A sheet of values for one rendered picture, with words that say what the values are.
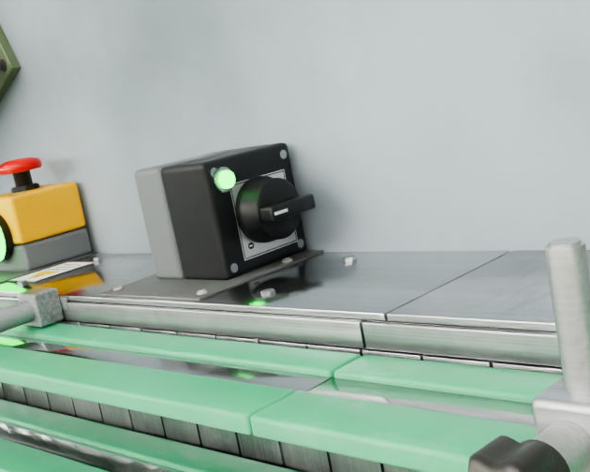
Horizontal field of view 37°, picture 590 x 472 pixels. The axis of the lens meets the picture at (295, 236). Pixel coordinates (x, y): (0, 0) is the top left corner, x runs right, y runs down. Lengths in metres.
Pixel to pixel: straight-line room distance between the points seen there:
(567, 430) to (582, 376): 0.02
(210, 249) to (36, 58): 0.36
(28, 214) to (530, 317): 0.53
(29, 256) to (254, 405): 0.46
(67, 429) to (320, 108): 0.29
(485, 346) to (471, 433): 0.08
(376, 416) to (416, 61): 0.26
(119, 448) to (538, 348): 0.32
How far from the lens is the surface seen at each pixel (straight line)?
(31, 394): 0.76
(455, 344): 0.41
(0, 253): 0.83
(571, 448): 0.27
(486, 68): 0.52
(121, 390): 0.47
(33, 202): 0.83
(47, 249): 0.83
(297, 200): 0.58
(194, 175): 0.58
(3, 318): 0.65
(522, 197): 0.52
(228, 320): 0.52
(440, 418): 0.35
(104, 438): 0.63
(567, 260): 0.27
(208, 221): 0.58
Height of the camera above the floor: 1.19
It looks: 43 degrees down
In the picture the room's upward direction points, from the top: 110 degrees counter-clockwise
